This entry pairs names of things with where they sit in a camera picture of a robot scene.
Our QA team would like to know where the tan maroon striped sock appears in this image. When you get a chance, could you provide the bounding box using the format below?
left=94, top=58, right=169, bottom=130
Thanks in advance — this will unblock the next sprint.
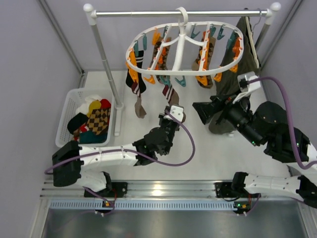
left=162, top=85, right=186, bottom=122

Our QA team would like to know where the brown argyle sock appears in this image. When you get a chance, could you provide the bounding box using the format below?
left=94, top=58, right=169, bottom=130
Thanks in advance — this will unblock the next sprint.
left=86, top=108, right=111, bottom=135
left=192, top=37, right=216, bottom=89
left=150, top=37, right=170, bottom=70

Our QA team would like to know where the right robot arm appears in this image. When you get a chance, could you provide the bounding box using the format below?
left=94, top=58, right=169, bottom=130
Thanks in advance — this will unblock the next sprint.
left=193, top=96, right=317, bottom=208

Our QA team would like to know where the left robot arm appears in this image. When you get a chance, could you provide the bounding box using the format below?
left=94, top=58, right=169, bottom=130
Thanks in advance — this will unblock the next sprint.
left=52, top=115, right=179, bottom=192

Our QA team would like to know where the wooden clothes hanger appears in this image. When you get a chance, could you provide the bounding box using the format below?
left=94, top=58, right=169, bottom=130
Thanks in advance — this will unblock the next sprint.
left=245, top=16, right=260, bottom=69

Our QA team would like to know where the black striped sock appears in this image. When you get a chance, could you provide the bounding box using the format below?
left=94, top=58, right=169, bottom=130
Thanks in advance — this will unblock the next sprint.
left=125, top=50, right=146, bottom=96

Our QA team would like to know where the olive green garment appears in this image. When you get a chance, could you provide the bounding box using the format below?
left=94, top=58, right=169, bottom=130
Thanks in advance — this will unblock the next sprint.
left=209, top=17, right=261, bottom=135

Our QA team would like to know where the red sock in basket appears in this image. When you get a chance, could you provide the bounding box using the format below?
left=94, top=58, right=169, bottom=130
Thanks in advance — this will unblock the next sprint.
left=100, top=99, right=111, bottom=109

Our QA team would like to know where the yellow sock in basket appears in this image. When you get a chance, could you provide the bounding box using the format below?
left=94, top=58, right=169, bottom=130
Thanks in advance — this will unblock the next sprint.
left=87, top=100, right=101, bottom=117

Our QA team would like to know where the dark teal sock in basket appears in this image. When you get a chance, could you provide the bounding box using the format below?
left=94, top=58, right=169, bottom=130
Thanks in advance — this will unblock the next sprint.
left=79, top=131, right=107, bottom=144

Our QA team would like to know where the white sock in basket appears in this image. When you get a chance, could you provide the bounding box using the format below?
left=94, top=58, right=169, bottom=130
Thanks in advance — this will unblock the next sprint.
left=75, top=95, right=102, bottom=115

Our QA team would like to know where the black sock in basket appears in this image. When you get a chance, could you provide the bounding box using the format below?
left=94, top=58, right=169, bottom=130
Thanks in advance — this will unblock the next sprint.
left=67, top=113, right=89, bottom=134

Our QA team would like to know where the white laundry basket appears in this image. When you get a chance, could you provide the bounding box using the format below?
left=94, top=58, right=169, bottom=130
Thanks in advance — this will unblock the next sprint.
left=55, top=88, right=116, bottom=148

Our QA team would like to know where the white clothes rack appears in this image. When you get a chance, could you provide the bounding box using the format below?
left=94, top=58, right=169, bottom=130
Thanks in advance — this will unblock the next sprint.
left=83, top=2, right=282, bottom=136

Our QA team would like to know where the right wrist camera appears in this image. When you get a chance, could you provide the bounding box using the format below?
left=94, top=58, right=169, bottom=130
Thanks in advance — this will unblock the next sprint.
left=233, top=71, right=261, bottom=104

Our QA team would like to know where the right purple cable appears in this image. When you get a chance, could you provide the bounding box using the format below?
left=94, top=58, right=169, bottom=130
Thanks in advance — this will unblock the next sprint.
left=244, top=76, right=317, bottom=171

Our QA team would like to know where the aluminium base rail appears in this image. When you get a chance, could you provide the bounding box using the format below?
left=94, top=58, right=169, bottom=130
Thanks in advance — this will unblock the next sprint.
left=41, top=179, right=310, bottom=211

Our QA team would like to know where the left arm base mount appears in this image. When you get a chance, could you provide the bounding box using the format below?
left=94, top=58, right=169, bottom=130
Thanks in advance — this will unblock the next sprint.
left=96, top=181, right=128, bottom=198

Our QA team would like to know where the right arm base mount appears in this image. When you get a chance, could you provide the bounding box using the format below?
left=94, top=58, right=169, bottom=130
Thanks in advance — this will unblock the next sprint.
left=214, top=181, right=237, bottom=199

